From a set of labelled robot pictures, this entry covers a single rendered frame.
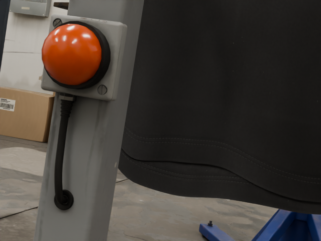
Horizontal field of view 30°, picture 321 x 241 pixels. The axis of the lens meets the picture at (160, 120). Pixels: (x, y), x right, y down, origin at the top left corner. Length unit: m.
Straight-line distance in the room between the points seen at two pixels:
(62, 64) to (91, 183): 0.08
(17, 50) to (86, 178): 5.71
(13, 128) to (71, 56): 5.18
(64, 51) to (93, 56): 0.02
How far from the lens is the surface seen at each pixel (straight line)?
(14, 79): 6.09
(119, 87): 0.40
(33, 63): 6.00
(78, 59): 0.36
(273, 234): 1.89
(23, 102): 5.48
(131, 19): 0.41
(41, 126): 5.42
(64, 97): 0.39
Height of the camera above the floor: 0.64
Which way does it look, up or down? 3 degrees down
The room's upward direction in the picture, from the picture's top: 9 degrees clockwise
